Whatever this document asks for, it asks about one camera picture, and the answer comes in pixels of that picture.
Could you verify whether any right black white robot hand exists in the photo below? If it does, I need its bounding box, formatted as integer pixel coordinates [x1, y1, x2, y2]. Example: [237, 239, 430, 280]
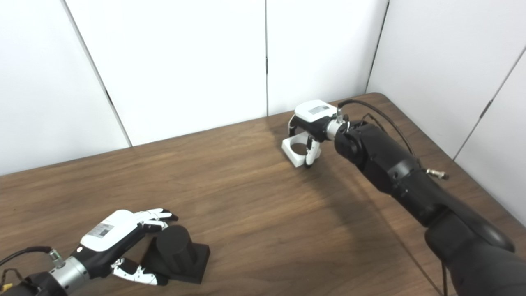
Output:
[288, 100, 338, 168]

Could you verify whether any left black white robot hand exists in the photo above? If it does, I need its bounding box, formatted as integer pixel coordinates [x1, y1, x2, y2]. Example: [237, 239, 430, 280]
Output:
[76, 208, 179, 286]

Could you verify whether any white square piece with hole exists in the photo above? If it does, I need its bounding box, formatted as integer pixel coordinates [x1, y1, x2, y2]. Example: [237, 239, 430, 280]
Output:
[281, 131, 322, 168]

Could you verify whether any black cylinder peg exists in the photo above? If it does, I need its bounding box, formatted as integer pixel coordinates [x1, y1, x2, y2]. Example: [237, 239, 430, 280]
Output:
[141, 225, 211, 284]

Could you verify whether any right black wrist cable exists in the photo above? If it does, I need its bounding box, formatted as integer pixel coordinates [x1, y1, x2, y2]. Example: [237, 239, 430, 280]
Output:
[336, 99, 449, 180]

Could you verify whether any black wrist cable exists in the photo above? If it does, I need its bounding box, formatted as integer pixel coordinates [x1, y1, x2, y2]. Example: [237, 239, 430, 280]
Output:
[336, 99, 449, 180]
[0, 246, 63, 288]

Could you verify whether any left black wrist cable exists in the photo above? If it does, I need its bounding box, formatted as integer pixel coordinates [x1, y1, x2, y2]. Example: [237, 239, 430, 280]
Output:
[0, 246, 63, 288]

